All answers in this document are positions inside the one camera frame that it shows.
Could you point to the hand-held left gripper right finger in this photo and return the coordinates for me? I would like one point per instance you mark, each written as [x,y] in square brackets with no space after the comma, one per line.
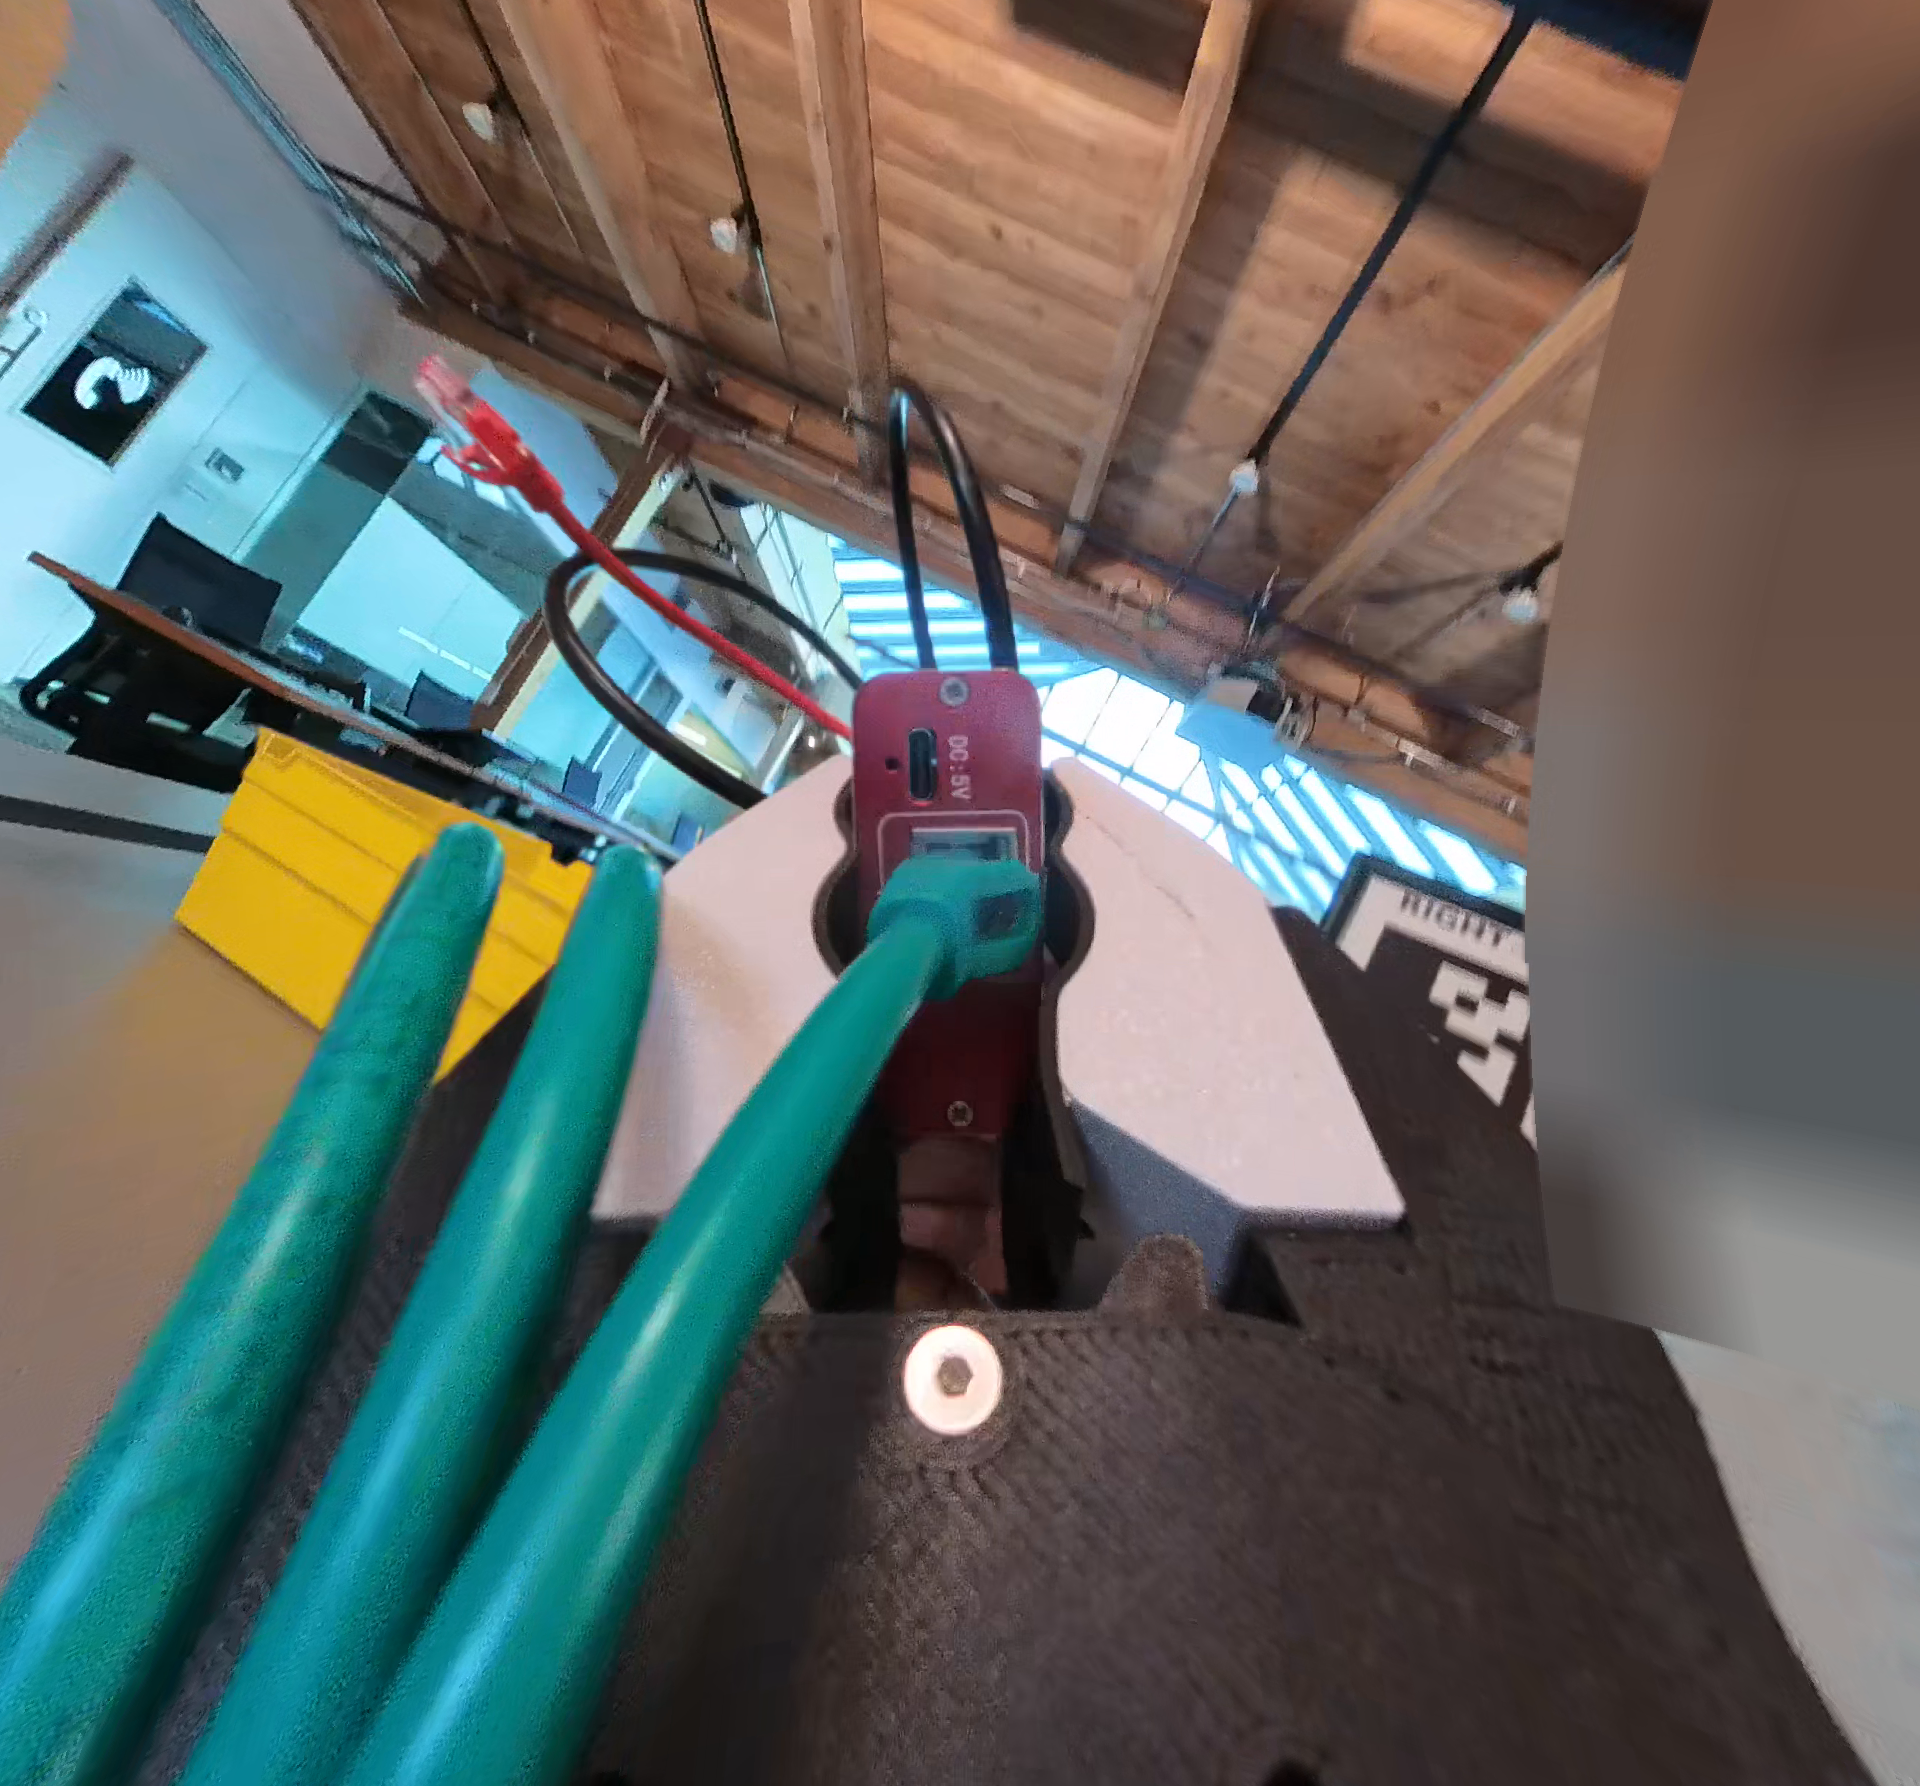
[1198,1034]

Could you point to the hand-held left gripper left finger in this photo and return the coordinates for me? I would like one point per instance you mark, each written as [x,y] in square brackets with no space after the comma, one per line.
[734,946]

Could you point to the red network switch box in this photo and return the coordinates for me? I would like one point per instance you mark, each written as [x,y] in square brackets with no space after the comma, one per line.
[947,719]

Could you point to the yellow plastic bin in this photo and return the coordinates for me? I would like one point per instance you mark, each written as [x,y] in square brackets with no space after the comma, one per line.
[330,887]

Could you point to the black framed tag sign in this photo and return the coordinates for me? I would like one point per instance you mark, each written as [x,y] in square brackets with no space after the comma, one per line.
[1439,976]

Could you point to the white ceiling mounted unit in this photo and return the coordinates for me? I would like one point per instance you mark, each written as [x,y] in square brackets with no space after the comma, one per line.
[1238,706]

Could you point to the black office chair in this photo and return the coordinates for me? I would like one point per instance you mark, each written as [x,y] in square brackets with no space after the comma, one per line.
[196,571]

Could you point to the wooden top office table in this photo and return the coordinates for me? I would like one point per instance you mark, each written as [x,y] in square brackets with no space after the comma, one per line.
[136,607]

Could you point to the dark door window with logo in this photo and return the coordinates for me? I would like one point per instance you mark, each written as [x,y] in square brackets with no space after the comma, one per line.
[113,375]

